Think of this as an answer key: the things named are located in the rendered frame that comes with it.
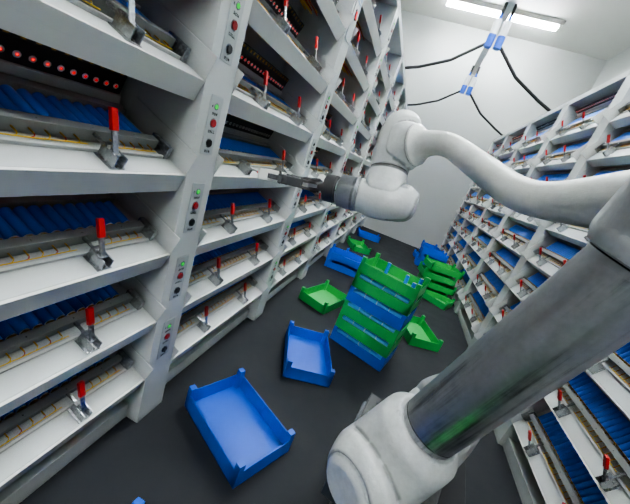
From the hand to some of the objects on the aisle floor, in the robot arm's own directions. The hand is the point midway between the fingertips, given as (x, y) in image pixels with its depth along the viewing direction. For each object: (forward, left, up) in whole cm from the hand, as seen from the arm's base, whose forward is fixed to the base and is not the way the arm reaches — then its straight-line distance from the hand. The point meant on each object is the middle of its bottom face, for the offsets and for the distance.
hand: (271, 175), depth 89 cm
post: (+26, -36, -79) cm, 91 cm away
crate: (+10, -93, -81) cm, 124 cm away
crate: (-18, -37, -77) cm, 87 cm away
